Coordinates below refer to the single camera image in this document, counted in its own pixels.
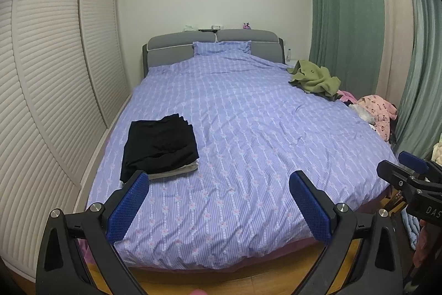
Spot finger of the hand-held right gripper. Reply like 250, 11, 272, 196
398, 150, 442, 183
376, 160, 442, 202

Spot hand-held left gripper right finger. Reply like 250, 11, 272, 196
288, 171, 404, 295

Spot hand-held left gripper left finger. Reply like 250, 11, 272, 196
35, 170, 151, 295

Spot black pants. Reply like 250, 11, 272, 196
120, 113, 200, 183

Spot light blue knitted cloth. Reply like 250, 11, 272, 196
402, 212, 421, 251

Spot light grey folded garment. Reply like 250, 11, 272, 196
148, 160, 200, 181

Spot pink patterned garment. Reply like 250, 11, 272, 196
356, 95, 398, 143

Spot white fluffy garment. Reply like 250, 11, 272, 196
349, 103, 375, 124

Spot sheer green curtain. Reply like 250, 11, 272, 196
394, 0, 442, 164

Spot pink cloth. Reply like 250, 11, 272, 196
336, 90, 358, 105

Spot bed with purple duvet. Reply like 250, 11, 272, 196
85, 51, 398, 271

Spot olive green jacket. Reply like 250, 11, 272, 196
288, 59, 342, 97

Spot beige curtain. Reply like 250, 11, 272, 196
375, 0, 415, 105

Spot white louvred wardrobe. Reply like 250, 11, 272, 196
0, 0, 130, 273

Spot grey padded headboard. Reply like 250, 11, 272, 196
143, 29, 288, 78

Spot purple striped pillow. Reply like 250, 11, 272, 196
192, 41, 252, 57

